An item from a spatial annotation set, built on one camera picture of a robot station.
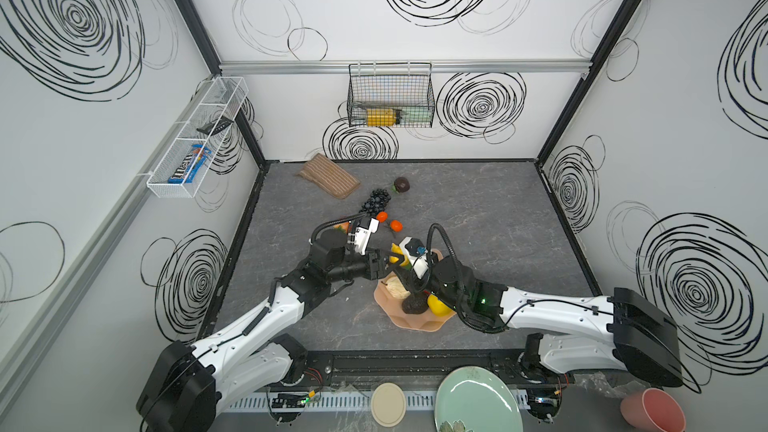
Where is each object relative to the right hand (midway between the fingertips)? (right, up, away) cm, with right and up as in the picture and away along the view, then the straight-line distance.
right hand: (395, 257), depth 74 cm
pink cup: (+53, -29, -13) cm, 62 cm away
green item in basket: (+6, +39, +13) cm, 41 cm away
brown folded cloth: (-25, +22, +41) cm, 53 cm away
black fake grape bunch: (-6, +12, +28) cm, 31 cm away
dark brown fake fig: (+2, +18, +34) cm, 39 cm away
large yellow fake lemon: (+11, -13, 0) cm, 17 cm away
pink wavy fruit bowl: (-1, -15, +7) cm, 17 cm away
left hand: (+1, -1, -2) cm, 3 cm away
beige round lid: (-2, -30, -10) cm, 31 cm away
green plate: (+18, -32, -5) cm, 38 cm away
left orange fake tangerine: (-4, +8, +26) cm, 27 cm away
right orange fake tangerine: (+1, +5, +25) cm, 25 cm away
